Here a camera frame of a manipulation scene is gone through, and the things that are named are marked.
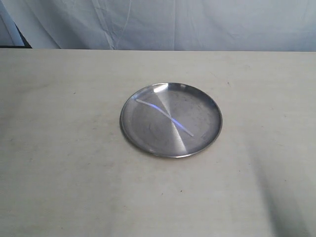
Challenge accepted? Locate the round stainless steel plate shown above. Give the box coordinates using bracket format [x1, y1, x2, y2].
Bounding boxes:
[119, 82, 223, 158]

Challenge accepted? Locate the white backdrop cloth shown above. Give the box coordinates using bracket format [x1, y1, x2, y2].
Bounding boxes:
[2, 0, 316, 51]

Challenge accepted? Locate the dark frame behind table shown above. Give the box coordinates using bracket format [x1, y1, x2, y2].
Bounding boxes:
[0, 25, 32, 49]

